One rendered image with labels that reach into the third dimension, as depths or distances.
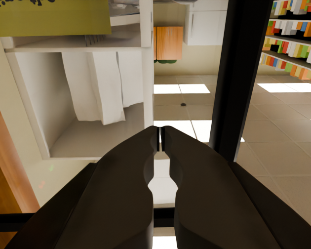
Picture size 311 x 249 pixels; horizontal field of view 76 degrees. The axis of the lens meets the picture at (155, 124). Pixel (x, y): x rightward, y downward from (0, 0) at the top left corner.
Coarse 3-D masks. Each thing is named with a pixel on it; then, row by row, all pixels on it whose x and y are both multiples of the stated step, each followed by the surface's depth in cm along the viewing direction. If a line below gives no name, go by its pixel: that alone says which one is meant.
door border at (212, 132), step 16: (240, 0) 10; (272, 0) 10; (224, 32) 11; (224, 48) 11; (224, 64) 12; (256, 64) 12; (224, 80) 12; (224, 96) 13; (208, 144) 14; (160, 208) 18
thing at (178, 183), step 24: (168, 144) 11; (192, 144) 10; (192, 168) 8; (216, 168) 8; (192, 192) 7; (216, 192) 7; (240, 192) 7; (192, 216) 6; (216, 216) 6; (240, 216) 6; (192, 240) 6; (216, 240) 6; (240, 240) 6; (264, 240) 6
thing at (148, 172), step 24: (120, 144) 10; (144, 144) 10; (96, 168) 8; (120, 168) 8; (144, 168) 9; (96, 192) 7; (120, 192) 7; (144, 192) 7; (72, 216) 6; (96, 216) 6; (120, 216) 6; (144, 216) 6; (72, 240) 6; (96, 240) 6; (120, 240) 6; (144, 240) 6
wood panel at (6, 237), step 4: (0, 232) 28; (4, 232) 28; (8, 232) 28; (12, 232) 28; (16, 232) 28; (0, 236) 28; (4, 236) 28; (8, 236) 28; (12, 236) 28; (0, 240) 29; (4, 240) 29; (8, 240) 29; (0, 244) 29; (4, 244) 29; (0, 248) 30
